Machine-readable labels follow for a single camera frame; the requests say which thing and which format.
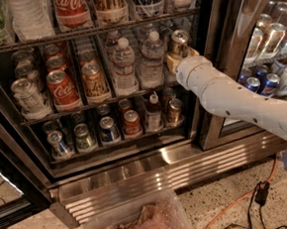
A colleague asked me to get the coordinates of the silver redbull can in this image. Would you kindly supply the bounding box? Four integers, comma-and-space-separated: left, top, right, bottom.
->
169, 29, 189, 57

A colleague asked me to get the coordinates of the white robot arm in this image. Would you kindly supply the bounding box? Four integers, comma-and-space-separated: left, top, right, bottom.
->
175, 56, 287, 141

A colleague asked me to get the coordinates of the front copper can bottom shelf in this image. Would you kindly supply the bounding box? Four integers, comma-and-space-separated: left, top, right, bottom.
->
165, 98, 183, 124

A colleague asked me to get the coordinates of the red can bottom shelf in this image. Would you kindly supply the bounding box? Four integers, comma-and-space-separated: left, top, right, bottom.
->
123, 109, 142, 136

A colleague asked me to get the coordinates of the front orange soda can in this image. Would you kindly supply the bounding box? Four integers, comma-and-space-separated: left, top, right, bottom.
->
81, 62, 108, 98

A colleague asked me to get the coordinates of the gold can top shelf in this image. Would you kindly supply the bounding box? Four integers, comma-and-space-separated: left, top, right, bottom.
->
93, 0, 125, 24

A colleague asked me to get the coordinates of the glass fridge door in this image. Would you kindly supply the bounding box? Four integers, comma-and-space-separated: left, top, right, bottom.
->
188, 0, 287, 152

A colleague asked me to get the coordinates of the blue pepsi can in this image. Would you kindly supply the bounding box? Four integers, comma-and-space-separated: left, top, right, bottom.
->
244, 77, 260, 93

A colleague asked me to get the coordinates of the blue can bottom shelf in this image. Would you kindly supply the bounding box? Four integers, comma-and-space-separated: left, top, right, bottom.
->
99, 116, 121, 143

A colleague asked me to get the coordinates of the large red coca-cola can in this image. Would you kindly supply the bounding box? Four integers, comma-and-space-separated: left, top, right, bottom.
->
53, 0, 87, 28

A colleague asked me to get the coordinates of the front red coca-cola can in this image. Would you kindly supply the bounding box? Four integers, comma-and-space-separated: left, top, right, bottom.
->
47, 69, 79, 106

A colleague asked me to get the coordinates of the green can bottom shelf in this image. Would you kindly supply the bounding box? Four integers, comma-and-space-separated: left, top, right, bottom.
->
73, 123, 97, 153

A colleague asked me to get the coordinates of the blue white can bottom left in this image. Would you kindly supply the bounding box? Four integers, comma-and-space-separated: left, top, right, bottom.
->
47, 130, 73, 159

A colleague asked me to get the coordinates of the front white soda can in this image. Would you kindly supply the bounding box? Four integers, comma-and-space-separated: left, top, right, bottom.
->
10, 78, 48, 113

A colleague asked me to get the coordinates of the right front water bottle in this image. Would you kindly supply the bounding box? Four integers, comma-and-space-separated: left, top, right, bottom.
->
140, 31, 164, 88

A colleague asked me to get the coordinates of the water bottle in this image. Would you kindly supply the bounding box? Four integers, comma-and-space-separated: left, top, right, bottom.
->
112, 38, 136, 90
140, 31, 164, 88

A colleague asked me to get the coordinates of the left front water bottle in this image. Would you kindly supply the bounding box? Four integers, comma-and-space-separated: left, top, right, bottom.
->
112, 38, 136, 90

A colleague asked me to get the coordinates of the juice bottle white cap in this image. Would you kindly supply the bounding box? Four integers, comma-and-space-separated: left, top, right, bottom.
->
145, 93, 162, 131

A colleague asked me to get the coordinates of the clear plastic bin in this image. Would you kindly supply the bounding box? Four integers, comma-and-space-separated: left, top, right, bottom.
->
84, 189, 193, 229

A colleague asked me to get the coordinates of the black power adapter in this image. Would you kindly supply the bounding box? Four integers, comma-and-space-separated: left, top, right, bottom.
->
254, 181, 270, 206

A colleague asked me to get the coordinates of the orange extension cable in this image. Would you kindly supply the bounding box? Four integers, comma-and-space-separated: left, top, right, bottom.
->
196, 154, 284, 229

